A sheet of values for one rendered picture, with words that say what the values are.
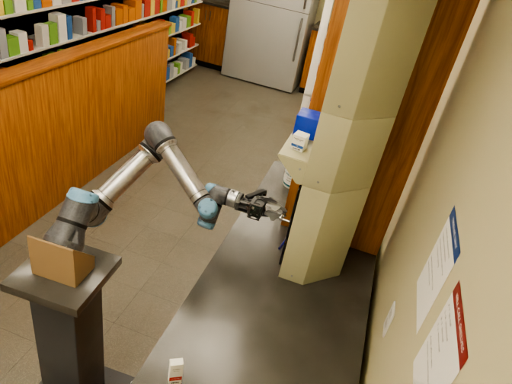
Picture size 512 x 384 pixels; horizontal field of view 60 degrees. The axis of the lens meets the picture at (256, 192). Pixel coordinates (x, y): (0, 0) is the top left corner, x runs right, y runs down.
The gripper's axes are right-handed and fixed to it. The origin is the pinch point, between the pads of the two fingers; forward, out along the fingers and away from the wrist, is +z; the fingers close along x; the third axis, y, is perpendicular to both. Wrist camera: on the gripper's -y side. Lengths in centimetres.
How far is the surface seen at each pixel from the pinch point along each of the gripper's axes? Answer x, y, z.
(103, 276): -28, 43, -59
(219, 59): -77, -495, -212
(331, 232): 1.3, 6.0, 21.4
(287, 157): 30.5, 12.1, -2.2
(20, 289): -28, 62, -80
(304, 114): 40.7, -8.7, -2.5
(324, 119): 49, 13, 8
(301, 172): 26.1, 12.0, 4.1
